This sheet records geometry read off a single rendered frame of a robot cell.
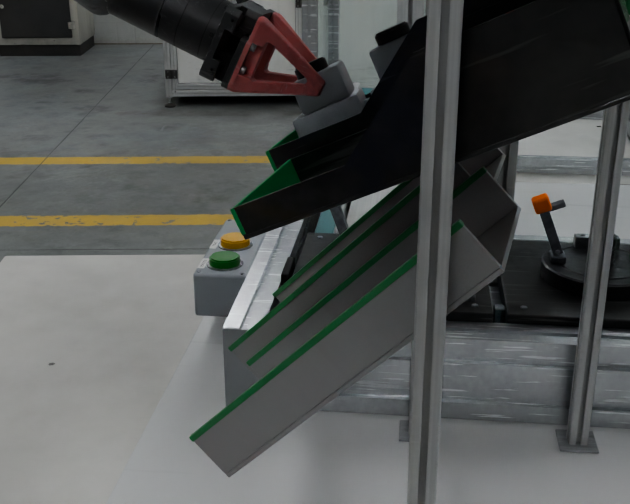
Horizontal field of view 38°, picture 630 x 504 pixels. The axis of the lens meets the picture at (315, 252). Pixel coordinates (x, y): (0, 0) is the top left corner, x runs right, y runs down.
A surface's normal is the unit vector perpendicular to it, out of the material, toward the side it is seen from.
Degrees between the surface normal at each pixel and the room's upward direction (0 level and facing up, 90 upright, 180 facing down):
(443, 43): 90
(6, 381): 0
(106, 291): 0
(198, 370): 0
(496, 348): 90
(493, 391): 90
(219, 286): 90
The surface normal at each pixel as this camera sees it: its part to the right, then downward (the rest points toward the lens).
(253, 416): -0.29, 0.36
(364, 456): 0.00, -0.93
